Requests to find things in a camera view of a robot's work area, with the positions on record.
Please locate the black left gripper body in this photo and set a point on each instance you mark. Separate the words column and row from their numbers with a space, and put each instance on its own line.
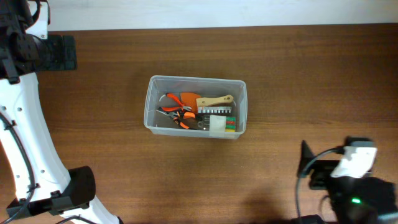
column 58, row 63

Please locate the orange handled cutting pliers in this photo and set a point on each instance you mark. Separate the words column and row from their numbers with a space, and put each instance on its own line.
column 178, row 105

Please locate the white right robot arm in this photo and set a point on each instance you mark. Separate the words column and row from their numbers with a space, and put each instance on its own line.
column 372, row 200

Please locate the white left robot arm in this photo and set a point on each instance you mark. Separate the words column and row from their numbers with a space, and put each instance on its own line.
column 43, row 183

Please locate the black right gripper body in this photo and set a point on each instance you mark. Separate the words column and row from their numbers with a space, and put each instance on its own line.
column 338, row 188

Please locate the orange scraper wooden handle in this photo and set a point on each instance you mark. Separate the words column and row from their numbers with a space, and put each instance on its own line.
column 195, row 100

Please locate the clear plastic container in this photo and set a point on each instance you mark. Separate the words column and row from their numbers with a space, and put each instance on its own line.
column 206, row 87

